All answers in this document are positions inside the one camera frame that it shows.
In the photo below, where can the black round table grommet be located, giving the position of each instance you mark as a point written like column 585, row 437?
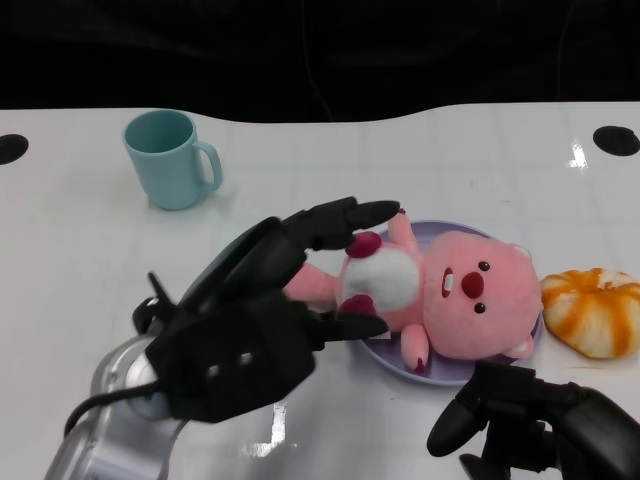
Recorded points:
column 616, row 141
column 11, row 148

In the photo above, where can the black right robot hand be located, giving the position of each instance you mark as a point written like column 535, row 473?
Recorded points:
column 575, row 430

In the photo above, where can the light blue plastic mug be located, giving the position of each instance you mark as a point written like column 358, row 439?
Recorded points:
column 165, row 170

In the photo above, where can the lavender plastic plate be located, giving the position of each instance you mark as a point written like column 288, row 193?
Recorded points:
column 440, row 374

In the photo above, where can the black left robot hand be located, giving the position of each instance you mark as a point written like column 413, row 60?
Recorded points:
column 235, row 360

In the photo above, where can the orange white striped bun toy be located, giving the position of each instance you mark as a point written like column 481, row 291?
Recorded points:
column 590, row 315

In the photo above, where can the pink plush beaver doll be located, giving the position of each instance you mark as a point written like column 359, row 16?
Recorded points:
column 480, row 320

